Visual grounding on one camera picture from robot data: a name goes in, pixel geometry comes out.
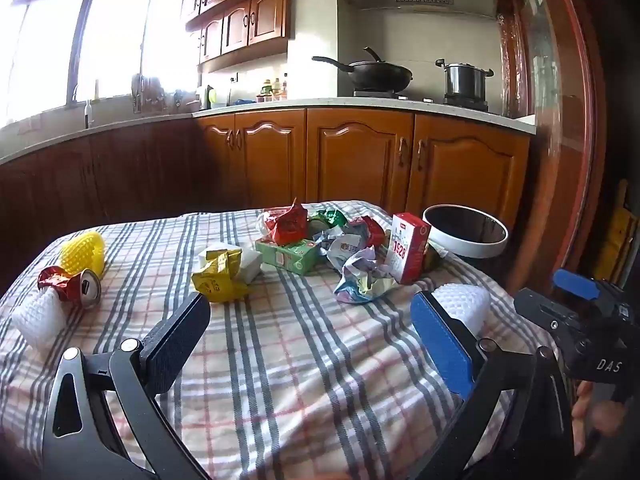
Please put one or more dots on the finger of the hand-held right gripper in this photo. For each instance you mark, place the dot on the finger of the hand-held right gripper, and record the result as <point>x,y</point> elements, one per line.
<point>575,284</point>
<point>545,312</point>

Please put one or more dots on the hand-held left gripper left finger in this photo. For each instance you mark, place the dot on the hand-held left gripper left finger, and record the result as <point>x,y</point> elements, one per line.
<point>180,345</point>

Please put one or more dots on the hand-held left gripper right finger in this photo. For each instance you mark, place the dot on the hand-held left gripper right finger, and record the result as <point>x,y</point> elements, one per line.
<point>445,345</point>

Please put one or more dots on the white foam fruit net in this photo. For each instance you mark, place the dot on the white foam fruit net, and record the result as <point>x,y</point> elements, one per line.
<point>37,317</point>
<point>465,305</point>

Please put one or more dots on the yellow snack wrapper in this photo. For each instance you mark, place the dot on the yellow snack wrapper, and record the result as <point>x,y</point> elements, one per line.
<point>217,280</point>

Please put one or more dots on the black bin with white rim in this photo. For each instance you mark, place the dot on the black bin with white rim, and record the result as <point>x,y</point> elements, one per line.
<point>470,248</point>

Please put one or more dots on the red white drink carton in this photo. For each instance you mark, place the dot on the red white drink carton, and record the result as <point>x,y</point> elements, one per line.
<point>407,250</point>

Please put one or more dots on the colourful paper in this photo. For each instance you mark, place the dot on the colourful paper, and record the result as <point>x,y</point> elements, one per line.
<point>362,280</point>

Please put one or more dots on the red silver wrapper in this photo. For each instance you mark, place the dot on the red silver wrapper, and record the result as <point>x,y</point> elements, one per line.
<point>368,230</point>

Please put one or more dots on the white blue paper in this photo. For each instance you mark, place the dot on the white blue paper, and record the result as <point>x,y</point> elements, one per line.
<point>342,250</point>

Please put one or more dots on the person's right hand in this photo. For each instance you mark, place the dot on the person's right hand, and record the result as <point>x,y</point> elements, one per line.
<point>581,415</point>

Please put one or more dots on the crushed red can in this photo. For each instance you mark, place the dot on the crushed red can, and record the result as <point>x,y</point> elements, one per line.
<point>75,287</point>

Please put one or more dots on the plaid tablecloth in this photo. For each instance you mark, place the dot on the plaid tablecloth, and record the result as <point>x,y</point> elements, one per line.
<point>300,360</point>

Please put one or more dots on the yellow foam fruit net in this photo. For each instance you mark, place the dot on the yellow foam fruit net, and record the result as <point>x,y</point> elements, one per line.
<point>82,255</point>

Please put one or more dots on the green drink carton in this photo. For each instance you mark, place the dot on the green drink carton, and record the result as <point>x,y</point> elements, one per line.
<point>287,257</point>

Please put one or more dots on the red foil wrapper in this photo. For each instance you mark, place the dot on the red foil wrapper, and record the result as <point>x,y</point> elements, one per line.
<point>287,225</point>

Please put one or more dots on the green foil wrapper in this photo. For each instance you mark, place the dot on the green foil wrapper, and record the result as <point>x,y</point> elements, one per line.
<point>327,219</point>

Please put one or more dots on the wooden base cabinets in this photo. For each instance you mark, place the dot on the wooden base cabinets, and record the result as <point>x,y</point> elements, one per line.
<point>350,160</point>

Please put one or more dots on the gas stove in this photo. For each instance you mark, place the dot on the gas stove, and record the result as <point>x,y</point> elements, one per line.
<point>465,103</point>

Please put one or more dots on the steel cooking pot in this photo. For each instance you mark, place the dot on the steel cooking pot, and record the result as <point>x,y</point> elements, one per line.
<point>465,82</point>

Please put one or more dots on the white soap bottle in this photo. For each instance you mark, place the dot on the white soap bottle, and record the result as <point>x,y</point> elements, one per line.
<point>88,115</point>

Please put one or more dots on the dish rack with utensils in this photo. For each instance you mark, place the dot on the dish rack with utensils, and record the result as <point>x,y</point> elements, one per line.
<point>147,92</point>

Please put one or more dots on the white kitchen countertop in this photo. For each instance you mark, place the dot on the white kitchen countertop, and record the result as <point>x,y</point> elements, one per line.
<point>350,103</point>

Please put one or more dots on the black wok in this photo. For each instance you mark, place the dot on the black wok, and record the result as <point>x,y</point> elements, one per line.
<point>380,77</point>

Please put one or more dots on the dark condiment bottle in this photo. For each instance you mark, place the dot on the dark condiment bottle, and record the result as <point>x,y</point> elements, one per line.
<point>285,87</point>

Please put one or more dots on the kitchen window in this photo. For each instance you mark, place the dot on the kitchen window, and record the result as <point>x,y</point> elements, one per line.
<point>115,40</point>

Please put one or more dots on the wooden door frame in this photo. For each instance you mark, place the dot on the wooden door frame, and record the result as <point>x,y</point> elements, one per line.
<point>575,110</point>

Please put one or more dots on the wooden wall cabinets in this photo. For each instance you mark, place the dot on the wooden wall cabinets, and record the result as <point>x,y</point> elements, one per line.
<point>250,15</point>

